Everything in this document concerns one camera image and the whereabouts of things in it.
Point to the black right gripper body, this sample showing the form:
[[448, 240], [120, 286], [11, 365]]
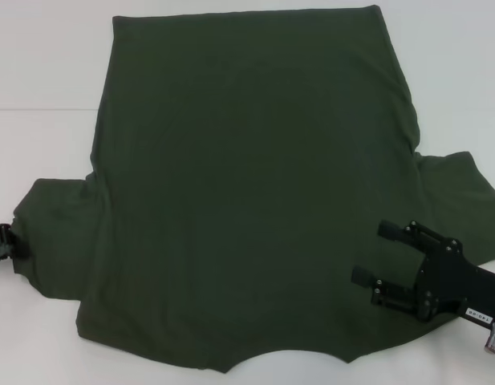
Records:
[[455, 280]]

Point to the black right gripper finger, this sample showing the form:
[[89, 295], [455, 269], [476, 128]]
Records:
[[391, 232], [395, 297]]

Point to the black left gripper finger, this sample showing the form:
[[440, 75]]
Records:
[[20, 246]]

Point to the dark green t-shirt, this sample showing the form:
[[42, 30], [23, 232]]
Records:
[[251, 180]]

